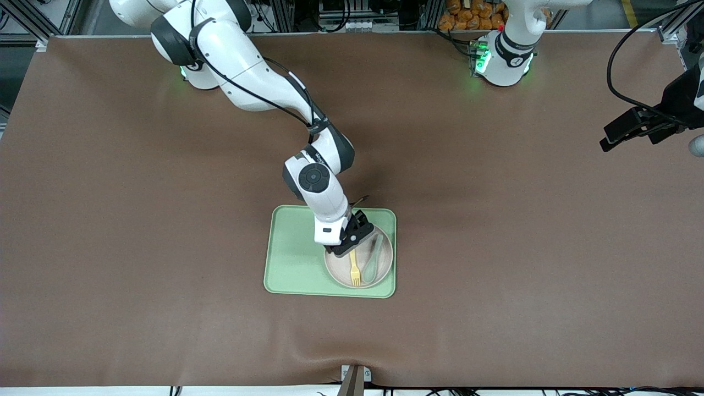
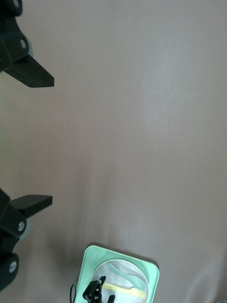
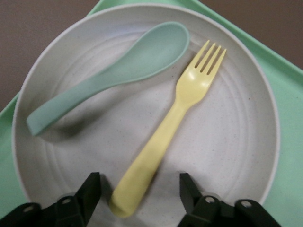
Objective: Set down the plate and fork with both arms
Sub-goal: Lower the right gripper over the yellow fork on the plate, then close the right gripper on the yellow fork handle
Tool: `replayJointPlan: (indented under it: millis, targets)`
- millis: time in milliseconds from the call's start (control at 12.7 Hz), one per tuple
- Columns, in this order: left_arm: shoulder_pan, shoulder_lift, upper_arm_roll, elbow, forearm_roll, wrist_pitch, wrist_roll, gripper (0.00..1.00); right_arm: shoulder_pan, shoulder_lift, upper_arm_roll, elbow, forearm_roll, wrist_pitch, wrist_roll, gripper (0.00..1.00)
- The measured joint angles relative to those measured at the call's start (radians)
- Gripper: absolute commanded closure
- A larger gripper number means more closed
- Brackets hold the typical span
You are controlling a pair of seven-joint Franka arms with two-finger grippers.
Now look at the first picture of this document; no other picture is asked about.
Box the round beige plate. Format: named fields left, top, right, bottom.
left=324, top=224, right=394, bottom=288

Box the pale green plastic spoon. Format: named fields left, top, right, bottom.
left=362, top=234, right=384, bottom=285

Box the light green rectangular tray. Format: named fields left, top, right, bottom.
left=263, top=205, right=397, bottom=299

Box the brown table mat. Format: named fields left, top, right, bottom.
left=0, top=30, right=704, bottom=388

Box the bag of orange items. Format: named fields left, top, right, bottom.
left=438, top=0, right=552, bottom=31

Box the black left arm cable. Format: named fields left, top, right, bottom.
left=607, top=0, right=704, bottom=111

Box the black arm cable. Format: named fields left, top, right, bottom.
left=607, top=0, right=704, bottom=111
left=190, top=0, right=331, bottom=133

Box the aluminium frame profile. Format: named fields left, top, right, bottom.
left=657, top=0, right=704, bottom=72
left=0, top=0, right=83, bottom=53

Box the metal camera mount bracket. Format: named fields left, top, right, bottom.
left=340, top=364, right=372, bottom=396

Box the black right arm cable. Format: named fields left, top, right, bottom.
left=190, top=0, right=331, bottom=133

